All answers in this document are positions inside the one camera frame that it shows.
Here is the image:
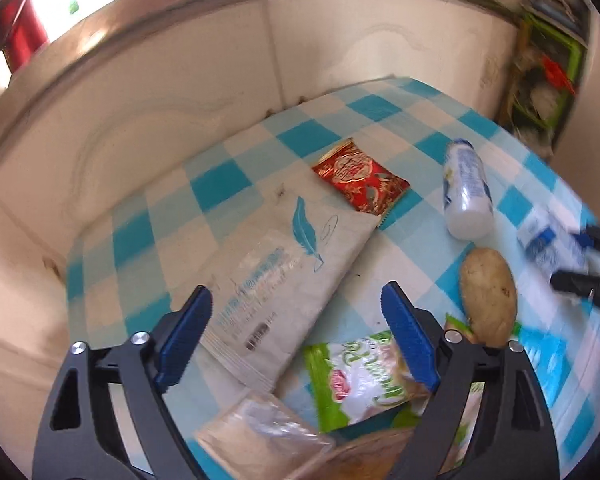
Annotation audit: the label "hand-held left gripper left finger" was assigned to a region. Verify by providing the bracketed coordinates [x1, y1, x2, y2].
[32, 285, 216, 480]

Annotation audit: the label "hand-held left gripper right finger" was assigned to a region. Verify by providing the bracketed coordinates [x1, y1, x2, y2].
[380, 281, 566, 480]

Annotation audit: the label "blue white packet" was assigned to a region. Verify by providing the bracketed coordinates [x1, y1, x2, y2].
[517, 207, 600, 281]

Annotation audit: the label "green snack packet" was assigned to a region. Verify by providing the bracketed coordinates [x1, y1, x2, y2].
[302, 312, 523, 461]

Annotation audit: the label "white feather print mailer bag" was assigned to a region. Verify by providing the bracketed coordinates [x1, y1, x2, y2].
[200, 195, 378, 393]

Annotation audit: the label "red snack packet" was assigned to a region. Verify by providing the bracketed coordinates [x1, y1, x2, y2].
[311, 137, 411, 217]

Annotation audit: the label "brown potato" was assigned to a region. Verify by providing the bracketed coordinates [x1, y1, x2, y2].
[459, 247, 518, 348]

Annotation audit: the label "clear plastic bag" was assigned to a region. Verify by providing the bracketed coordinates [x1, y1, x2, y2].
[194, 392, 337, 480]

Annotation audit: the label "brown food piece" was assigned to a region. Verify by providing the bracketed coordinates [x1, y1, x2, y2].
[290, 427, 416, 480]

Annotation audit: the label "white plastic bottle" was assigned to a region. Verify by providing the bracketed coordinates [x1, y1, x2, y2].
[442, 138, 496, 239]

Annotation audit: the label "blue white checkered tablecloth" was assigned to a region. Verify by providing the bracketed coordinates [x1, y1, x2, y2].
[65, 76, 600, 480]

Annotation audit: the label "red plastic item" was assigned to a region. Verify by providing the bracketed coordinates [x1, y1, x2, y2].
[540, 55, 578, 93]

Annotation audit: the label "green storage rack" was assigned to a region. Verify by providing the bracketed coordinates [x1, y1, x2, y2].
[497, 7, 588, 146]

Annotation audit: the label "white cabinet door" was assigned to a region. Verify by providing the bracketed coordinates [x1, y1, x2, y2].
[0, 0, 286, 391]
[262, 0, 518, 126]

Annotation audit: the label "white kitchen cabinets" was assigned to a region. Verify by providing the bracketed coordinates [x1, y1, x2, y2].
[0, 0, 526, 181]

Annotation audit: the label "red container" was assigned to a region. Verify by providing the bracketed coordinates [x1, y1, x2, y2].
[2, 0, 48, 63]

